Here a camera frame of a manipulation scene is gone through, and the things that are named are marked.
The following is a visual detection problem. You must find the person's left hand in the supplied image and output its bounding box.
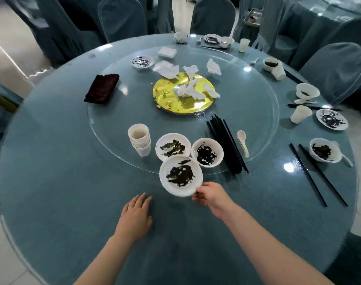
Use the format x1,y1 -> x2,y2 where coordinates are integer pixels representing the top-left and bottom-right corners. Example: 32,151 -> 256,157
114,193 -> 153,244

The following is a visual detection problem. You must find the person's right hand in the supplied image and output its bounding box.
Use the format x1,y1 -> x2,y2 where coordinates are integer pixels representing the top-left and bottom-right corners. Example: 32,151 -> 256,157
192,182 -> 237,219

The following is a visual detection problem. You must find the bundle of black chopsticks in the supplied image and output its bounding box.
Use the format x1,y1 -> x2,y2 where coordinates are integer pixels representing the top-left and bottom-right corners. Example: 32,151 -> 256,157
206,114 -> 250,175

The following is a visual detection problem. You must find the person's right forearm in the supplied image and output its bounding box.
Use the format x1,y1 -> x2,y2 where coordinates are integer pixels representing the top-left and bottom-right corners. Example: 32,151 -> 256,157
220,206 -> 335,285

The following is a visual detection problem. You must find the person's left forearm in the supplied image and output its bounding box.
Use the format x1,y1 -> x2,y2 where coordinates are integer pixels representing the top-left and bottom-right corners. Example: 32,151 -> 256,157
73,234 -> 133,285

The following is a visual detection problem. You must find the metal tray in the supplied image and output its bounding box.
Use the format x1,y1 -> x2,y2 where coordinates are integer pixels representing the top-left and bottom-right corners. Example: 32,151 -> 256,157
243,8 -> 264,27

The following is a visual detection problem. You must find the round blue table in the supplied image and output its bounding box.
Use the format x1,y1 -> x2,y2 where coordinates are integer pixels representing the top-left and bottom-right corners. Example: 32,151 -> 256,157
0,33 -> 359,285

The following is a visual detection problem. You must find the yellow round disc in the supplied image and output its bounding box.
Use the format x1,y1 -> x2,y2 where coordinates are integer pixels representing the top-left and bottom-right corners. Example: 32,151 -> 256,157
152,72 -> 215,116

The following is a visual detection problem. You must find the crumpled white tissue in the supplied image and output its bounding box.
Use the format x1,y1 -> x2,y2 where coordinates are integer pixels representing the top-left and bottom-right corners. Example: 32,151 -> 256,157
153,60 -> 180,80
203,83 -> 221,99
177,78 -> 206,101
206,58 -> 222,76
182,65 -> 199,81

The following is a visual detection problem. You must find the round glass turntable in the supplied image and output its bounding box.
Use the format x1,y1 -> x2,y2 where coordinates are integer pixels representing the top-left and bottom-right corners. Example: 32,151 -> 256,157
87,44 -> 280,177

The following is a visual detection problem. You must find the dark red cloth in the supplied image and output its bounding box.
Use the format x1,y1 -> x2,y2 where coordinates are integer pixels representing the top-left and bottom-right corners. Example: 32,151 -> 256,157
84,74 -> 120,105

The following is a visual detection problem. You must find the blue covered chair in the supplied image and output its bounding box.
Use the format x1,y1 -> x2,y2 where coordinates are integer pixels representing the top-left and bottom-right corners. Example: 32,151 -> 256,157
97,0 -> 148,44
35,0 -> 107,61
299,42 -> 361,106
324,231 -> 361,285
320,16 -> 361,72
251,0 -> 285,54
190,0 -> 237,38

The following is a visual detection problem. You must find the folded white napkin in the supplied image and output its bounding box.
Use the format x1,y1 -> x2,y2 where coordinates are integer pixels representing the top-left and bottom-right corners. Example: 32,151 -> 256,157
157,46 -> 177,59

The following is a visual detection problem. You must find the blue clothed background table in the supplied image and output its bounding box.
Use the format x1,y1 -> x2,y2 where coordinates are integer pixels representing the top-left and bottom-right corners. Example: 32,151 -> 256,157
269,0 -> 361,72

